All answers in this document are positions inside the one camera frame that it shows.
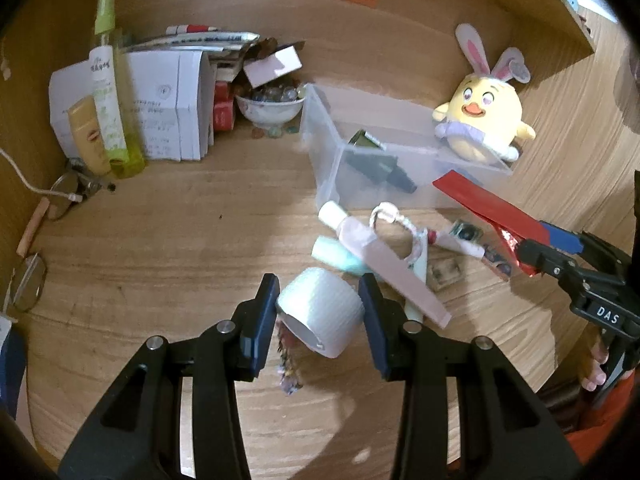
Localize red packet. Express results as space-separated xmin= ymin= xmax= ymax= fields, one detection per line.
xmin=432 ymin=170 xmax=549 ymax=276

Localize blue Max razor box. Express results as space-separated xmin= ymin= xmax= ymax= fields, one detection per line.
xmin=482 ymin=244 xmax=512 ymax=282

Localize small green square box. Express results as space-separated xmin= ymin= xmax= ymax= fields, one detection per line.
xmin=449 ymin=219 xmax=484 ymax=244

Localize worn wooden stamp block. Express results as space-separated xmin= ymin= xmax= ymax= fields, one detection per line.
xmin=426 ymin=258 xmax=462 ymax=292

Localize white braided rope bracelet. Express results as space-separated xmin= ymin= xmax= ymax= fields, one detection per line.
xmin=368 ymin=201 xmax=432 ymax=267

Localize dark green glass bottle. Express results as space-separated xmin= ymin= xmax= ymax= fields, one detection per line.
xmin=344 ymin=129 xmax=418 ymax=194

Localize mint green tube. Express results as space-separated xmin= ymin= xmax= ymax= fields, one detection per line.
xmin=311 ymin=236 xmax=378 ymax=278

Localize white tape roll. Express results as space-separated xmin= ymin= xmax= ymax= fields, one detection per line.
xmin=277 ymin=266 xmax=364 ymax=359

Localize person's right hand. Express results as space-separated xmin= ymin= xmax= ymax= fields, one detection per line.
xmin=578 ymin=330 xmax=608 ymax=392

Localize yellow chick plush toy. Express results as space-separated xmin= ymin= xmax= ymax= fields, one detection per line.
xmin=432 ymin=23 xmax=536 ymax=165

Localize eyeglasses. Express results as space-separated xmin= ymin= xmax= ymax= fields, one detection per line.
xmin=8 ymin=169 xmax=117 ymax=313

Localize clear plastic storage bin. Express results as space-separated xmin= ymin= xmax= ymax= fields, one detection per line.
xmin=300 ymin=84 xmax=512 ymax=210

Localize yellow green spray bottle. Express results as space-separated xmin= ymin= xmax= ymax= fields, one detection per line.
xmin=88 ymin=0 xmax=145 ymax=179

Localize beige cosmetic tube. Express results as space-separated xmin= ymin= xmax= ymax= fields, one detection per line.
xmin=67 ymin=96 xmax=111 ymax=177

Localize white bowl of marbles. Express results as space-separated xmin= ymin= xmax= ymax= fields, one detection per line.
xmin=235 ymin=96 xmax=305 ymax=129

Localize small white cardboard box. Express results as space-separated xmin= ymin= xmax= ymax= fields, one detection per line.
xmin=243 ymin=46 xmax=303 ymax=88

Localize stack of books papers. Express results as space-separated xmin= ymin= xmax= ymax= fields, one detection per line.
xmin=125 ymin=29 xmax=306 ymax=136

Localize red white marker pen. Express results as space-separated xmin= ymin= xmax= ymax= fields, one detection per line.
xmin=165 ymin=24 xmax=218 ymax=35

